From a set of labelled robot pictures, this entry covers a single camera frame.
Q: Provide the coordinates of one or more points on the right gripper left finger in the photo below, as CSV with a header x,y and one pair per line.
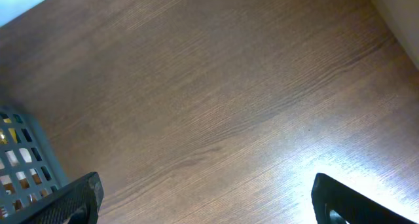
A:
x,y
78,202

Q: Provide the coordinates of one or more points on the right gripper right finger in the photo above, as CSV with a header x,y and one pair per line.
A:
x,y
334,202

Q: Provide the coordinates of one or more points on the grey plastic lattice basket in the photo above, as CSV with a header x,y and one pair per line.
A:
x,y
30,170

